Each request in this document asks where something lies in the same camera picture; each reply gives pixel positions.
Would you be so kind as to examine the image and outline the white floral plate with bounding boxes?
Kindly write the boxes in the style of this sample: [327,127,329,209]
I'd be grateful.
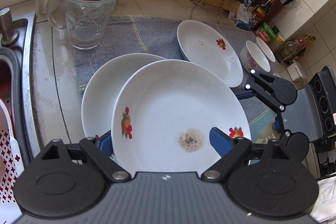
[111,60,251,175]
[177,20,243,88]

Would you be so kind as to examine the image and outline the grey checked dish towel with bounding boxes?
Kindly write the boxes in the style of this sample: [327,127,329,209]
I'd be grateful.
[73,16,276,141]

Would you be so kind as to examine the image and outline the white bowl pink flowers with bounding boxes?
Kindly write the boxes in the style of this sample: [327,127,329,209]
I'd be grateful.
[239,40,271,73]

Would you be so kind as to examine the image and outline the white red colander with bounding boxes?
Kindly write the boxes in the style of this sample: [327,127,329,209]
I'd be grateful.
[1,101,25,223]

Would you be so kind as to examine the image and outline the wire board rack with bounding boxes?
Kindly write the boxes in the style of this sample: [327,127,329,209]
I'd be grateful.
[190,0,233,25]

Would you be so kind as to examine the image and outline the plain white bowl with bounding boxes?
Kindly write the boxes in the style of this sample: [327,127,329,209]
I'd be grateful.
[256,37,276,63]

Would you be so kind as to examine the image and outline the blue white salt bag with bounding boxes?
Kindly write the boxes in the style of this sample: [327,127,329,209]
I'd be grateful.
[228,0,252,31]

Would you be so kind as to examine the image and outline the white jacket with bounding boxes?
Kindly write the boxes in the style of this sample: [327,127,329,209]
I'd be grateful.
[310,176,336,223]

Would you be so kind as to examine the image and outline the dark vinegar bottle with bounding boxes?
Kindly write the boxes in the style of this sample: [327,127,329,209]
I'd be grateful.
[251,0,277,30]

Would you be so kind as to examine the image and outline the steel sink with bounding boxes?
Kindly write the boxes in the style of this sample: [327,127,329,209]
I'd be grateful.
[1,7,40,166]

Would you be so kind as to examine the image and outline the clear oil bottle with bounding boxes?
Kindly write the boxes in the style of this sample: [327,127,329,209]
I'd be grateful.
[274,41,298,63]

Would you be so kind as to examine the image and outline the green lidded sauce jar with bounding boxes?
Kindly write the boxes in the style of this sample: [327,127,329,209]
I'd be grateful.
[255,22,276,44]

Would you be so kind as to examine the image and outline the glass mug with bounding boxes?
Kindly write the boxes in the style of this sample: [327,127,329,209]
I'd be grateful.
[46,0,117,50]

